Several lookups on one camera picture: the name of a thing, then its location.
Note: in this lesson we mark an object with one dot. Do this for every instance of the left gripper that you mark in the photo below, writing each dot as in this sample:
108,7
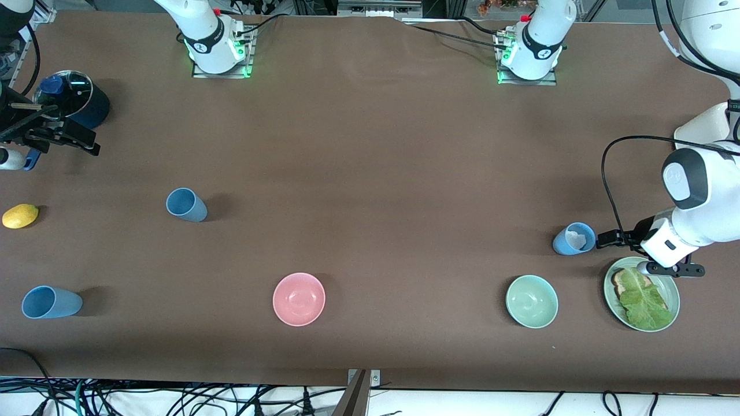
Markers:
635,232

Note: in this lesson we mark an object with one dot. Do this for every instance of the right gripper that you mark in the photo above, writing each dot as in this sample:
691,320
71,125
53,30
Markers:
23,124

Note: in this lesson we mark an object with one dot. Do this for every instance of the blue plastic cup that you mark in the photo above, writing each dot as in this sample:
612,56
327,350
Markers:
562,245
63,303
196,212

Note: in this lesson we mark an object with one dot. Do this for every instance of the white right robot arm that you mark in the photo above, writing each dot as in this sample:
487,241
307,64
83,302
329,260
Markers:
202,29

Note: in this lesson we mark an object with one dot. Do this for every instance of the dark blue saucepan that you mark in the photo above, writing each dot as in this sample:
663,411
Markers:
95,110

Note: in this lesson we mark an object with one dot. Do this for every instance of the toasted bread slice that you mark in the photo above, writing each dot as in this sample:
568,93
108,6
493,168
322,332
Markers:
620,284

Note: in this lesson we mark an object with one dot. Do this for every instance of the dark blue lidded pot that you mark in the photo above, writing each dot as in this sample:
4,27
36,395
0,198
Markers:
72,92

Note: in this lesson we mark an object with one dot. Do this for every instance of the green lettuce leaf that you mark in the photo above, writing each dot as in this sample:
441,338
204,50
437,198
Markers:
644,303

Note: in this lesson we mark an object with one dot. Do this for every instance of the green plate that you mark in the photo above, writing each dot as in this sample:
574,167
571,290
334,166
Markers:
670,289

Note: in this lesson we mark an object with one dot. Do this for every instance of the yellow lemon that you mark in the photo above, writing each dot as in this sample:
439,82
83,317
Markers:
20,216

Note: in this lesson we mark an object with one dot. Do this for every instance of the mint green bowl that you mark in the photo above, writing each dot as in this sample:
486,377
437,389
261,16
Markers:
532,301

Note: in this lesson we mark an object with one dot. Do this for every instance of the white toaster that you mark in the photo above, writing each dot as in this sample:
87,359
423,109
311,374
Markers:
699,130

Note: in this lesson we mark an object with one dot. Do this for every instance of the pink bowl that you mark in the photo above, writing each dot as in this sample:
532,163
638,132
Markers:
299,299

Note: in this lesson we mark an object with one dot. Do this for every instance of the grey power strip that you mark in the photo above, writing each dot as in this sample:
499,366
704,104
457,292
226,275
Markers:
378,8

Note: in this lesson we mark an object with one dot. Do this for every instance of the aluminium frame profile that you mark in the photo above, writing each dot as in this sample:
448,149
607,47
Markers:
47,16

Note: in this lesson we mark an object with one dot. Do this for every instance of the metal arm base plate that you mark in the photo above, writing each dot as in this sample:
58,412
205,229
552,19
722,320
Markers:
546,81
248,63

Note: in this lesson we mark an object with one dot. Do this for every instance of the silver table edge bracket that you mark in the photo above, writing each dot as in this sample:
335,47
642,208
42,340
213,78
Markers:
376,378

